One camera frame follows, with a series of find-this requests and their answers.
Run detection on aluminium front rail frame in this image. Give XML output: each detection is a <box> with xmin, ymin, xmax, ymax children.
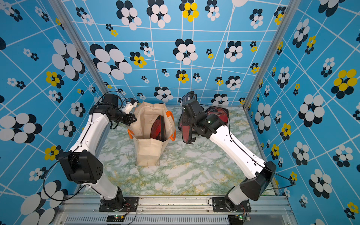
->
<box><xmin>53</xmin><ymin>195</ymin><xmax>298</xmax><ymax>225</ymax></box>

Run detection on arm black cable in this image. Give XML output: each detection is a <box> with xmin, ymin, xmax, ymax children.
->
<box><xmin>43</xmin><ymin>90</ymin><xmax>130</xmax><ymax>202</ymax></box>
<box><xmin>206</xmin><ymin>112</ymin><xmax>296</xmax><ymax>207</ymax></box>

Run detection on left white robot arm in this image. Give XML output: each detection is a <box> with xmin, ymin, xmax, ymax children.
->
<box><xmin>59</xmin><ymin>93</ymin><xmax>137</xmax><ymax>211</ymax></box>

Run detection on black ping pong case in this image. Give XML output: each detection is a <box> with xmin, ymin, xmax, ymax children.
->
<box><xmin>178</xmin><ymin>112</ymin><xmax>188</xmax><ymax>131</ymax></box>
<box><xmin>181</xmin><ymin>91</ymin><xmax>197</xmax><ymax>144</ymax></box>
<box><xmin>150</xmin><ymin>115</ymin><xmax>166</xmax><ymax>142</ymax></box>

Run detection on green circuit board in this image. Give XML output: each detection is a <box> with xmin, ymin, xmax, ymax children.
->
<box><xmin>228</xmin><ymin>215</ymin><xmax>246</xmax><ymax>225</ymax></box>
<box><xmin>106</xmin><ymin>215</ymin><xmax>126</xmax><ymax>223</ymax></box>

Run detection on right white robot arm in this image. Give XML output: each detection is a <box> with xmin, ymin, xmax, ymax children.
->
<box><xmin>182</xmin><ymin>99</ymin><xmax>276</xmax><ymax>212</ymax></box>

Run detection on beige canvas bag orange handles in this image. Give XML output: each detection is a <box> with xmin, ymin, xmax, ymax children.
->
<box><xmin>127</xmin><ymin>102</ymin><xmax>176</xmax><ymax>166</ymax></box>

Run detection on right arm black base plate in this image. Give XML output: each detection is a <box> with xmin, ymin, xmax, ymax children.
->
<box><xmin>208</xmin><ymin>197</ymin><xmax>252</xmax><ymax>213</ymax></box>

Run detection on left green circuit board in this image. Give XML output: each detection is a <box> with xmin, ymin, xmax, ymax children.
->
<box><xmin>106</xmin><ymin>215</ymin><xmax>126</xmax><ymax>223</ymax></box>

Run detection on right green circuit board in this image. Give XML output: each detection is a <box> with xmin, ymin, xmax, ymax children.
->
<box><xmin>228</xmin><ymin>215</ymin><xmax>246</xmax><ymax>225</ymax></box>

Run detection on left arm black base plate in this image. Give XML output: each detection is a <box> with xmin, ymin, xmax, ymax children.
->
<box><xmin>98</xmin><ymin>197</ymin><xmax>139</xmax><ymax>212</ymax></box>

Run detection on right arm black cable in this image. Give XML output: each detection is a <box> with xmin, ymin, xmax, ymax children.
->
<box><xmin>206</xmin><ymin>112</ymin><xmax>296</xmax><ymax>207</ymax></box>

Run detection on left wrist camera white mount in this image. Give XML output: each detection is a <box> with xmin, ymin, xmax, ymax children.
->
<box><xmin>122</xmin><ymin>98</ymin><xmax>138</xmax><ymax>114</ymax></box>

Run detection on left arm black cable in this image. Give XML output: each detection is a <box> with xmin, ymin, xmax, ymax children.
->
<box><xmin>43</xmin><ymin>90</ymin><xmax>130</xmax><ymax>202</ymax></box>

